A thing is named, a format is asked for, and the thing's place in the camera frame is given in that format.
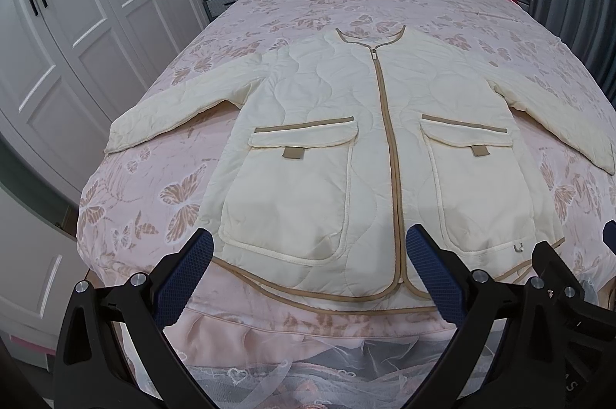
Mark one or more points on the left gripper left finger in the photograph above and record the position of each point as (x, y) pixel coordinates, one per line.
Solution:
(177, 275)

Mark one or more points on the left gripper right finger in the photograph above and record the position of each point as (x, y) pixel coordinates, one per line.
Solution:
(441, 272)

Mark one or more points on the cream quilted jacket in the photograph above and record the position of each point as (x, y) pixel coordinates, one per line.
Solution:
(340, 145)

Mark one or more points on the white wardrobe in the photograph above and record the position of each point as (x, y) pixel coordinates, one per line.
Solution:
(68, 69)

